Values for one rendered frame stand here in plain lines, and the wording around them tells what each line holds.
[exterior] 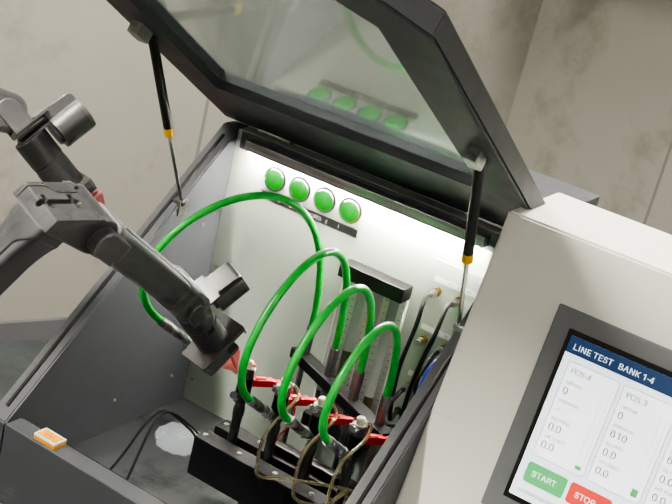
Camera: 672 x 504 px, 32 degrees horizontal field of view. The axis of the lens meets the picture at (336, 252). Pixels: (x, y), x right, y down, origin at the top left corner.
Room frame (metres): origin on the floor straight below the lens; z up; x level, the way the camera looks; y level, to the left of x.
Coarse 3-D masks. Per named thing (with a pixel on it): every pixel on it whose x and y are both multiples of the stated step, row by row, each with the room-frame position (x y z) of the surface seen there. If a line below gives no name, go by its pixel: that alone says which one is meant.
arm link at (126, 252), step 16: (96, 240) 1.40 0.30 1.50; (112, 240) 1.41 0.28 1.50; (128, 240) 1.50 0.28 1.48; (96, 256) 1.41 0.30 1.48; (112, 256) 1.43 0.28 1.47; (128, 256) 1.52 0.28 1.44; (144, 256) 1.55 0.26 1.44; (160, 256) 1.61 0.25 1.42; (128, 272) 1.54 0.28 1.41; (144, 272) 1.57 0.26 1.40; (160, 272) 1.60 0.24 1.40; (176, 272) 1.65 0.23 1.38; (144, 288) 1.60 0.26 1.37; (160, 288) 1.63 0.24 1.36; (176, 288) 1.66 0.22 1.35; (192, 288) 1.68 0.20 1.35; (176, 304) 1.67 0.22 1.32; (192, 304) 1.71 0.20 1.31; (208, 304) 1.74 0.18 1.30
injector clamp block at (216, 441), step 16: (208, 432) 1.91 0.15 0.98; (224, 432) 1.93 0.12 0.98; (240, 432) 1.94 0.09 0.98; (192, 448) 1.89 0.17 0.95; (208, 448) 1.87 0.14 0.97; (224, 448) 1.87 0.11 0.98; (240, 448) 1.88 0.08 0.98; (256, 448) 1.90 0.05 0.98; (192, 464) 1.89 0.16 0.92; (208, 464) 1.87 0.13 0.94; (224, 464) 1.86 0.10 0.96; (240, 464) 1.84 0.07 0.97; (272, 464) 1.88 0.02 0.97; (288, 464) 1.87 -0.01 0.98; (208, 480) 1.87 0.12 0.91; (224, 480) 1.85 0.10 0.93; (240, 480) 1.84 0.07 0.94; (256, 480) 1.82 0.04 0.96; (272, 480) 1.81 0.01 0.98; (320, 480) 1.84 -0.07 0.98; (240, 496) 1.83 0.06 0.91; (256, 496) 1.82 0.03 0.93; (272, 496) 1.80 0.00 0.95; (288, 496) 1.79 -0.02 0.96; (304, 496) 1.78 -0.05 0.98; (320, 496) 1.79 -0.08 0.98
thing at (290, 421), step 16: (352, 288) 1.83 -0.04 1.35; (368, 288) 1.88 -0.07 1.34; (336, 304) 1.79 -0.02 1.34; (368, 304) 1.91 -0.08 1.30; (320, 320) 1.76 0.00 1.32; (368, 320) 1.93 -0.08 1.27; (304, 336) 1.74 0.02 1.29; (368, 352) 1.94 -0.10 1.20; (288, 368) 1.71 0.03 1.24; (288, 384) 1.70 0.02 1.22; (352, 384) 1.94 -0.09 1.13; (352, 400) 1.94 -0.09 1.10; (288, 416) 1.73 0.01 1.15; (304, 432) 1.78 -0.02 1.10
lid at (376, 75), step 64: (128, 0) 1.91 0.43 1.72; (192, 0) 1.80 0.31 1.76; (256, 0) 1.65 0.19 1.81; (320, 0) 1.53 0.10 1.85; (384, 0) 1.38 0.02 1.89; (192, 64) 2.09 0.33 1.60; (256, 64) 1.95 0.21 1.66; (320, 64) 1.78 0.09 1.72; (384, 64) 1.63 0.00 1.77; (448, 64) 1.46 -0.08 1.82; (320, 128) 2.06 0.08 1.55; (384, 128) 1.92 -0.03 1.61; (448, 128) 1.68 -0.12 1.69; (448, 192) 2.02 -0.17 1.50; (512, 192) 1.82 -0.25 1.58
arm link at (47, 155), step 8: (40, 120) 1.83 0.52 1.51; (48, 120) 1.83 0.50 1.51; (32, 128) 1.82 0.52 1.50; (40, 128) 1.81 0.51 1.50; (48, 128) 1.84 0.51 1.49; (56, 128) 1.82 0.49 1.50; (24, 136) 1.81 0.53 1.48; (32, 136) 1.80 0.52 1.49; (40, 136) 1.80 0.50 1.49; (48, 136) 1.82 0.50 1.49; (56, 136) 1.83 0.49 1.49; (24, 144) 1.79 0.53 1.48; (32, 144) 1.79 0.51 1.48; (40, 144) 1.80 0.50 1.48; (48, 144) 1.81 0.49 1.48; (56, 144) 1.82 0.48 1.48; (24, 152) 1.79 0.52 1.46; (32, 152) 1.79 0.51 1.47; (40, 152) 1.79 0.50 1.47; (48, 152) 1.80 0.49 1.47; (56, 152) 1.81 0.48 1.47; (32, 160) 1.79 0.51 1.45; (40, 160) 1.79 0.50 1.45; (48, 160) 1.80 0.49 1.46; (32, 168) 1.81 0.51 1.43; (40, 168) 1.80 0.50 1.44
